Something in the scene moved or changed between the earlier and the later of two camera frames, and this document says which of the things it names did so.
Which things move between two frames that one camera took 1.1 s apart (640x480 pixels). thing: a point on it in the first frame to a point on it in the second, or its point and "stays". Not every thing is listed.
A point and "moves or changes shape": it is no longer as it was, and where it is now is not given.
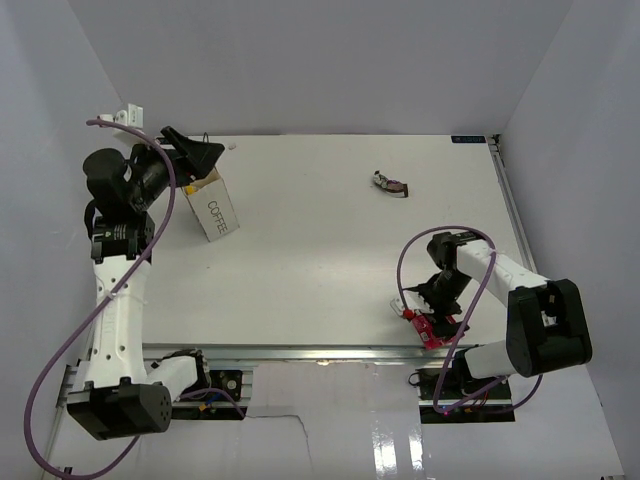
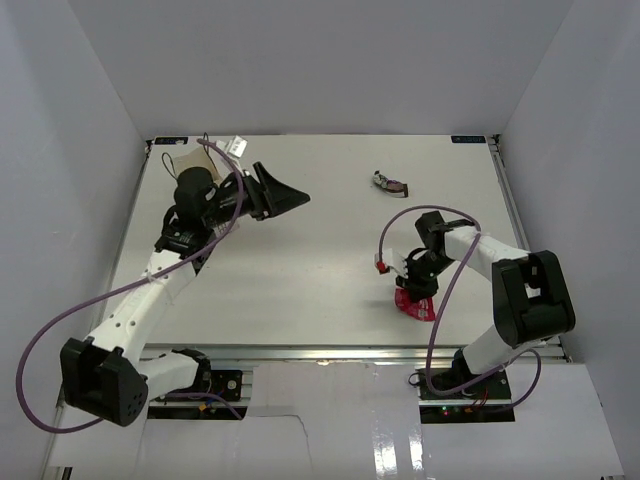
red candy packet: x=424 y=328 moves or changes shape
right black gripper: x=424 y=290 to x=418 y=290
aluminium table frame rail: x=311 y=353 stays
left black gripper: x=200 y=155 to x=277 y=198
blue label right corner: x=469 y=139 stays
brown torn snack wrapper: x=391 y=186 stays
